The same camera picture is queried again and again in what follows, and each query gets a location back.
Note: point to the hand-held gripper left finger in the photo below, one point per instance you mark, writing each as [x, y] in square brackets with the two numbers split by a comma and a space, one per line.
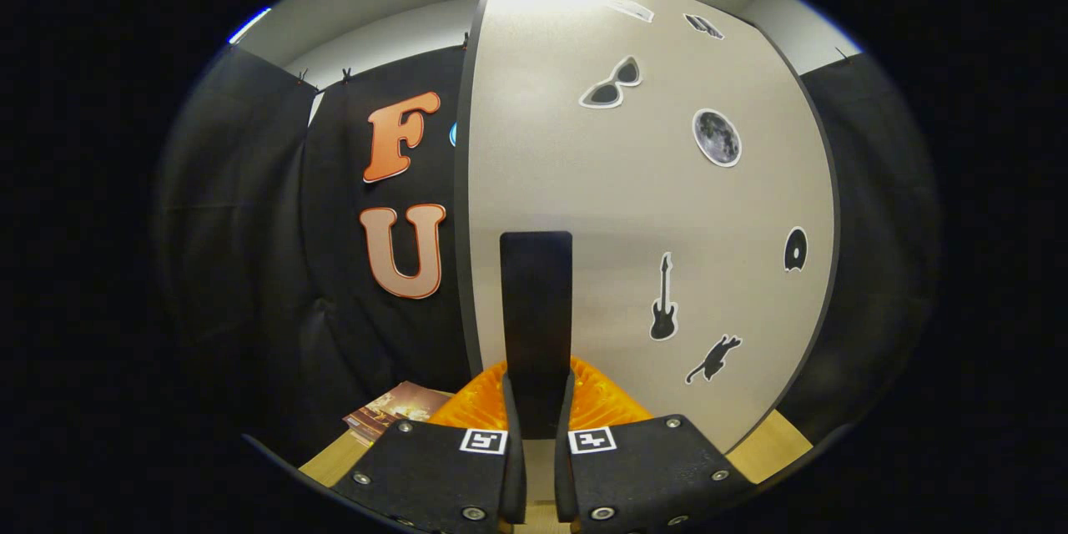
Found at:
[515, 476]

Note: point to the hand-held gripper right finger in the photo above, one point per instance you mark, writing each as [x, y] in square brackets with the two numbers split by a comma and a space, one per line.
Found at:
[565, 476]

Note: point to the grey shoe cabinet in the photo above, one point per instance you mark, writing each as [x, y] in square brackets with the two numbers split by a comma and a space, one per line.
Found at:
[460, 209]

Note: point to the brown cover book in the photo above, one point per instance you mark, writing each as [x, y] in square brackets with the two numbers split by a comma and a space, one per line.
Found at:
[400, 405]

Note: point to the black backdrop cloth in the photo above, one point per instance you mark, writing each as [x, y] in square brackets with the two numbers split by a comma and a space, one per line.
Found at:
[250, 225]

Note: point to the narrow ceiling light strip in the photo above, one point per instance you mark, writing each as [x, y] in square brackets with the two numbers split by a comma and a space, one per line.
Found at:
[250, 23]

